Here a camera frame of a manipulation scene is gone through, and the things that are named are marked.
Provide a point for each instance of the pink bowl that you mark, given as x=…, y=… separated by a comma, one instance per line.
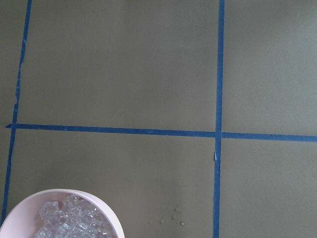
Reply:
x=24, y=219

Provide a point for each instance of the pile of clear ice cubes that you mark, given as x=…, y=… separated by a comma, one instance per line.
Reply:
x=73, y=217

